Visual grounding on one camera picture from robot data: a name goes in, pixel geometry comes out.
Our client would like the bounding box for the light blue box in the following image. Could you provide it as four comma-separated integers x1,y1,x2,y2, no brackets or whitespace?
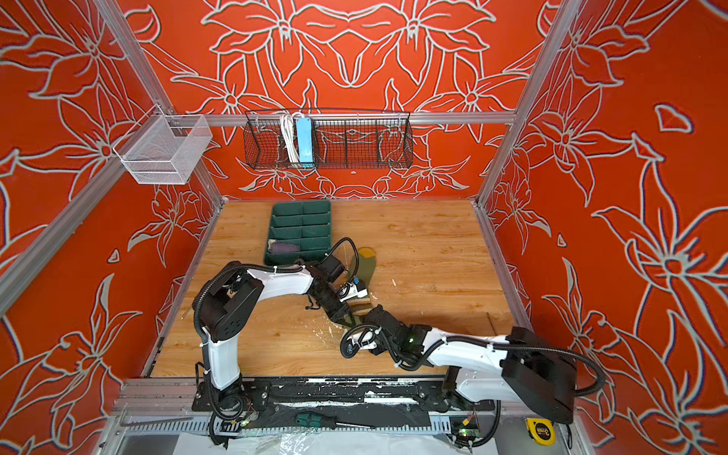
296,117,314,168

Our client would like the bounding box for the green compartment tray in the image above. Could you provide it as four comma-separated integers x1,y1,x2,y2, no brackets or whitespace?
264,200,332,267

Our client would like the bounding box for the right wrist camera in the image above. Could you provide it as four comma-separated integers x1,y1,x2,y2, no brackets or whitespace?
346,328,377,350

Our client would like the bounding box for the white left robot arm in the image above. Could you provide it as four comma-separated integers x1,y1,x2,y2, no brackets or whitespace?
193,261,355,418

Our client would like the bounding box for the black wire wall basket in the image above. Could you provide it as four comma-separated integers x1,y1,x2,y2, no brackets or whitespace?
243,109,414,171

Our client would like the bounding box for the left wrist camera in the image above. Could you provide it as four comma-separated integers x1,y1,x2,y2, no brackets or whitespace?
337,277,369,301

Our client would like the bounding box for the green striped sock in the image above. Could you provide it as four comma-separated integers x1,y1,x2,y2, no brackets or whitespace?
348,246,377,317

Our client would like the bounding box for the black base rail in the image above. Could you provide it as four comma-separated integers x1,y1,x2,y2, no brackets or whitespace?
214,375,495,436

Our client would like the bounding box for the white cable bundle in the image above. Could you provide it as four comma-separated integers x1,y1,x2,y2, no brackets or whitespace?
279,112,303,166

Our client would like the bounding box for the yellow tape measure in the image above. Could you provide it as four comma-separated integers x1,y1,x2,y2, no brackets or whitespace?
525,418,557,447

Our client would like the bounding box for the clear plastic wall bin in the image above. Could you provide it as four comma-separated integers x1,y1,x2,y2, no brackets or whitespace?
113,115,212,185

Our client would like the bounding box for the purple striped sock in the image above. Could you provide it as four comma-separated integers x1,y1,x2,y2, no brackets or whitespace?
267,241,301,255

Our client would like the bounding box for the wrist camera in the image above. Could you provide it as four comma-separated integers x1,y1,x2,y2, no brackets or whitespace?
346,328,377,350
337,277,369,301

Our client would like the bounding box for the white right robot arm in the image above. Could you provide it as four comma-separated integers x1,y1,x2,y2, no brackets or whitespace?
339,305,607,425

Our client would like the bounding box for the green handled screwdriver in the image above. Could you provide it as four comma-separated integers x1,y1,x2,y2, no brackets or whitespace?
295,413,373,430

